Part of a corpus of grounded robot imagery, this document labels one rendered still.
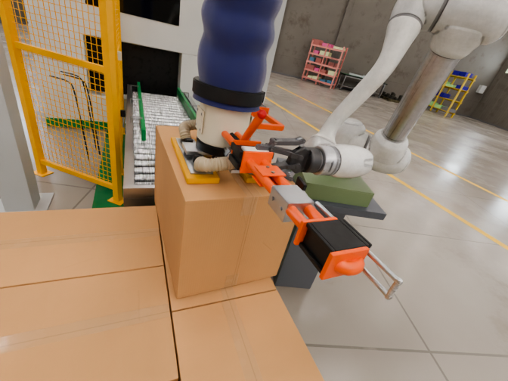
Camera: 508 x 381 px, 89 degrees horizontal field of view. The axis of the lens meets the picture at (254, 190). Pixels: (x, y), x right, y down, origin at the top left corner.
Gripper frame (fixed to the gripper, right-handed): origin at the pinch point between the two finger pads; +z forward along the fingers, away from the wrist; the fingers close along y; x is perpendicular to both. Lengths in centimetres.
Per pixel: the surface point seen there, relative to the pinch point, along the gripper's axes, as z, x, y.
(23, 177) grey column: 95, 129, 80
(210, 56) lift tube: 9.2, 20.5, -20.2
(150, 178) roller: 20, 84, 54
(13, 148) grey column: 96, 129, 60
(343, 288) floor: -103, 22, 108
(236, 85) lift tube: 2.3, 15.6, -14.6
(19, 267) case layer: 64, 24, 54
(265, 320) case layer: -11, -15, 54
